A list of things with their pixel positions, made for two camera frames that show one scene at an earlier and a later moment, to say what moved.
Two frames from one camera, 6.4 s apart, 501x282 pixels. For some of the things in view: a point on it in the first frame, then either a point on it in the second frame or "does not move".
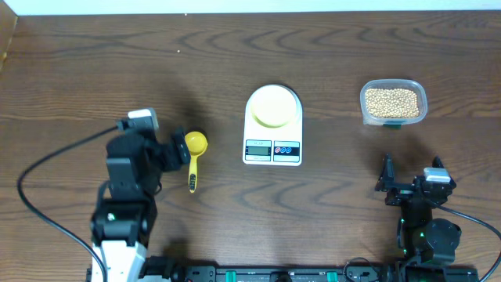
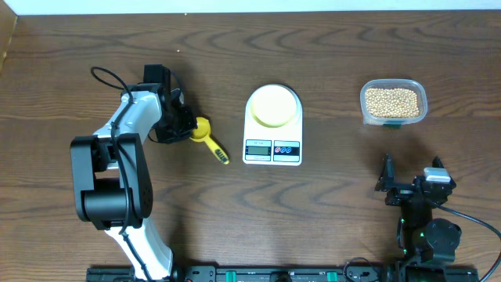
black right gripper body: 399,196 does not move
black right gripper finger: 437,163 does not move
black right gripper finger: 386,180 does not move
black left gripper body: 167,160 -> 178,127
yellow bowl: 274,106 does not move
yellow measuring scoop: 196,142 -> 202,133
